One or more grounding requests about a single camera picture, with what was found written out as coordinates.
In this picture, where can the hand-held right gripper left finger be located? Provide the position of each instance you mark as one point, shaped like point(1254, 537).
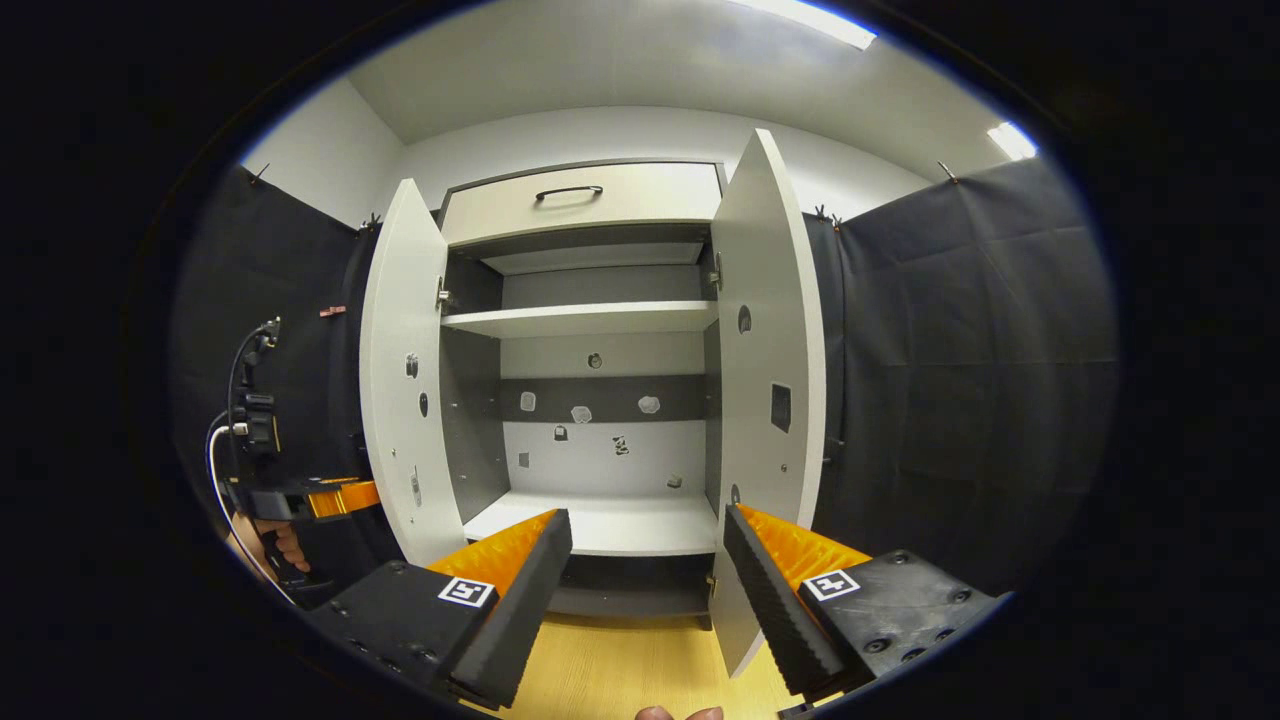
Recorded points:
point(520, 600)

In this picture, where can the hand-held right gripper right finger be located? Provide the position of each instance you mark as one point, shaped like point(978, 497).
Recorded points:
point(775, 610)

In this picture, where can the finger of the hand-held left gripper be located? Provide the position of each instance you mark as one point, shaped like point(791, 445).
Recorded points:
point(345, 498)

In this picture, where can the cabinet door with camera sticker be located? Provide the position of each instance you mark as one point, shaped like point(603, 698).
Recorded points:
point(400, 400)

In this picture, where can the beige double-door shoe cabinet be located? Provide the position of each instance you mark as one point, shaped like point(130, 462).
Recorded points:
point(600, 460)

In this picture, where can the cabinet door with headphone sticker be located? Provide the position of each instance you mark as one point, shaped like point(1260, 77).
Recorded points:
point(765, 350)

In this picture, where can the white cabinet shelf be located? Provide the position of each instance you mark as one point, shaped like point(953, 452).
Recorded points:
point(590, 258)
point(600, 525)
point(580, 320)

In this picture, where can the metal door hinge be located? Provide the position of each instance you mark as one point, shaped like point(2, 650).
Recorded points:
point(444, 296)
point(715, 272)

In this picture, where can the beige cabinet drawer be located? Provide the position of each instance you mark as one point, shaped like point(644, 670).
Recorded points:
point(640, 200)

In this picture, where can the short ceiling light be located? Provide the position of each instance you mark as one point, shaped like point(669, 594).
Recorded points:
point(1012, 140)

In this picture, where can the long ceiling light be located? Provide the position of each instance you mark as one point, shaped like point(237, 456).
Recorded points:
point(815, 20)

